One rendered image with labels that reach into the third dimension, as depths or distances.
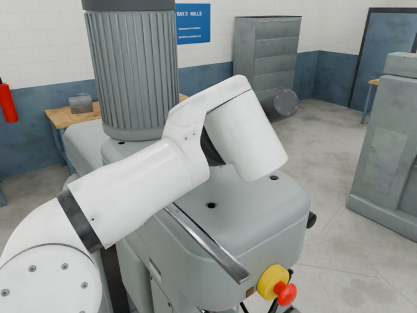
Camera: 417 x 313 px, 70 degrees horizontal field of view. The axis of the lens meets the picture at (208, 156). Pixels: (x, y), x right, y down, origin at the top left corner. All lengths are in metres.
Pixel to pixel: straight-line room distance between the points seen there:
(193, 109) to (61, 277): 0.19
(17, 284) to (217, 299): 0.32
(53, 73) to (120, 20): 4.14
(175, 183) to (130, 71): 0.41
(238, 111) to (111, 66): 0.40
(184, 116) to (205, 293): 0.29
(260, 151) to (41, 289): 0.24
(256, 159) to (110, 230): 0.17
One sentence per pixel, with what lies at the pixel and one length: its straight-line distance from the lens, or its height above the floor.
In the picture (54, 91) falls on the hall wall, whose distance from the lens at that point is 4.81.
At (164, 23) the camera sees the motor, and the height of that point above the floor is 2.14.
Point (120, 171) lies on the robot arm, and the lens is 0.29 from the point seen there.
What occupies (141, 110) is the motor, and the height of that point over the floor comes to 1.96.
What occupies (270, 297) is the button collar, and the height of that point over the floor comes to 1.75.
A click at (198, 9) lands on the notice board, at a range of 5.64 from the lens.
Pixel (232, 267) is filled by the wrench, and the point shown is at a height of 1.90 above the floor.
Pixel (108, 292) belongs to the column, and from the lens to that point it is 1.26.
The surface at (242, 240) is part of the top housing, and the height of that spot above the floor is 1.88.
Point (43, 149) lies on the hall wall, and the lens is 5.02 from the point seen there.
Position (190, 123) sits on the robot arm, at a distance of 0.31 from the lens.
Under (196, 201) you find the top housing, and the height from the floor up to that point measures 1.89.
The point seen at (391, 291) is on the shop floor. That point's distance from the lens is 3.19.
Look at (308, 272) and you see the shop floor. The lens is 3.05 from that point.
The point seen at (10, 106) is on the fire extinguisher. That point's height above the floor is 1.02.
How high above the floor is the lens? 2.18
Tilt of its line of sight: 27 degrees down
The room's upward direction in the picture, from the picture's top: straight up
